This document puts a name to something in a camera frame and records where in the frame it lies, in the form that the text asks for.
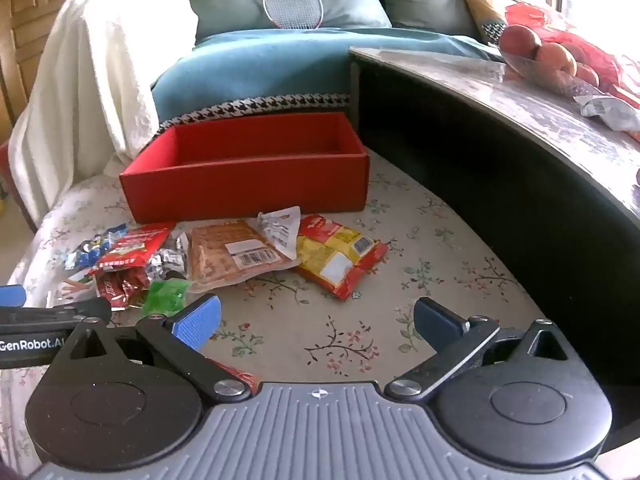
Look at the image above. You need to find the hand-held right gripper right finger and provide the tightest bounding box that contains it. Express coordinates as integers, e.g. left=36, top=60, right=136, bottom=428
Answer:
left=384, top=296, right=585, bottom=403

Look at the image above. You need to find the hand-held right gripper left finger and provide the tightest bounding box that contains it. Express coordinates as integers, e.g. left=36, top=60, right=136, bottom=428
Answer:
left=50, top=296, right=252, bottom=404

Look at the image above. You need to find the green snack packet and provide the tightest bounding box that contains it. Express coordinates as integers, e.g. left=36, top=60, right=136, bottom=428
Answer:
left=141, top=279, right=193, bottom=317

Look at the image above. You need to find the clear orange snack packet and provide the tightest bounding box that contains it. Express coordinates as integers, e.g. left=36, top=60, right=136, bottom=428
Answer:
left=186, top=219, right=301, bottom=295

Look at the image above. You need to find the brown snack packet silver lining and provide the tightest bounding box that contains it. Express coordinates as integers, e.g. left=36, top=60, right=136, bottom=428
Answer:
left=92, top=232, right=191, bottom=312

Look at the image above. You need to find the blue snack packet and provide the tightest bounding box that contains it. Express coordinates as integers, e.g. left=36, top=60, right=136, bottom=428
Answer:
left=65, top=224, right=128, bottom=268

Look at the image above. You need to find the red label snack packet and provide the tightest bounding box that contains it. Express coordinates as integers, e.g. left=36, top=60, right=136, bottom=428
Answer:
left=89, top=224, right=176, bottom=275

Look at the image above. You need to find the red and yellow snack packet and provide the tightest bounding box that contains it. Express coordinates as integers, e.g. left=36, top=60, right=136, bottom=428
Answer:
left=295, top=214, right=390, bottom=302

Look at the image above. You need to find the white snack pouch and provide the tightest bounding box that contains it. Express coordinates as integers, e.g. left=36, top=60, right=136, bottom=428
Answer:
left=257, top=205, right=302, bottom=261

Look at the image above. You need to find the red cardboard box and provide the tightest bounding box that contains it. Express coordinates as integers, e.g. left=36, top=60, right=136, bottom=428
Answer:
left=119, top=112, right=372, bottom=223

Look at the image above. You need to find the white cartoon snack packet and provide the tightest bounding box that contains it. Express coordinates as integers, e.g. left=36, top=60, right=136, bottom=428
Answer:
left=60, top=272, right=98, bottom=306

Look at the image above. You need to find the small red snack packet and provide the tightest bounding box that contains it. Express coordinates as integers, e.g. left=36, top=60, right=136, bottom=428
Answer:
left=220, top=362, right=262, bottom=395

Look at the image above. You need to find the floral quilted cover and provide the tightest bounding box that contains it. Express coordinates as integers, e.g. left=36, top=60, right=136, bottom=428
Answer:
left=0, top=150, right=551, bottom=480

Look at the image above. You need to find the dark coffee table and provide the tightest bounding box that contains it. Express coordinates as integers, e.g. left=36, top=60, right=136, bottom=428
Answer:
left=347, top=45, right=640, bottom=411

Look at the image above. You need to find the white blanket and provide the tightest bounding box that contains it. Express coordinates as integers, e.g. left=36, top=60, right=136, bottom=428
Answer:
left=7, top=0, right=201, bottom=221

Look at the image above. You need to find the teal blanket houndstooth trim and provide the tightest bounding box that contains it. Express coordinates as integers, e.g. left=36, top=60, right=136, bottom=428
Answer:
left=150, top=27, right=506, bottom=138

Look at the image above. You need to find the glass fruit bowl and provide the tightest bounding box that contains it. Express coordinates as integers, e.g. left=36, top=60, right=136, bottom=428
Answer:
left=500, top=42, right=608, bottom=100

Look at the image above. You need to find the wooden door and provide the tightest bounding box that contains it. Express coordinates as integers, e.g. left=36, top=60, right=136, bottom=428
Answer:
left=0, top=0, right=96, bottom=128

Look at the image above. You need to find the crumpled white wrapper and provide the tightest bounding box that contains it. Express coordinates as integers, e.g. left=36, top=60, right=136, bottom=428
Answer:
left=572, top=94, right=640, bottom=133

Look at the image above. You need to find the red apple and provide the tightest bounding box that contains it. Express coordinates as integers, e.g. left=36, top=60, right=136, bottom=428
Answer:
left=499, top=25, right=543, bottom=58
left=575, top=62, right=601, bottom=87
left=535, top=41, right=578, bottom=76

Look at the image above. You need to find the yellow patterned throw pillow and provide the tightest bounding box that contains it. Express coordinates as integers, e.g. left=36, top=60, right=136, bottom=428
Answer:
left=462, top=0, right=512, bottom=48

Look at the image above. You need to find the dark grey sofa cushion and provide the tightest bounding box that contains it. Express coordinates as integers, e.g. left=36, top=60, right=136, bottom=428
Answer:
left=382, top=0, right=483, bottom=38

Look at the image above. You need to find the red plastic bag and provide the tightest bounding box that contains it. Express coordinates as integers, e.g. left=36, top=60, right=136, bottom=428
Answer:
left=505, top=2, right=640, bottom=108

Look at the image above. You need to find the green-grey sofa cushion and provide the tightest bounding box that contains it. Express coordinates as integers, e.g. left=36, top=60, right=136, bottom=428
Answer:
left=186, top=0, right=393, bottom=43

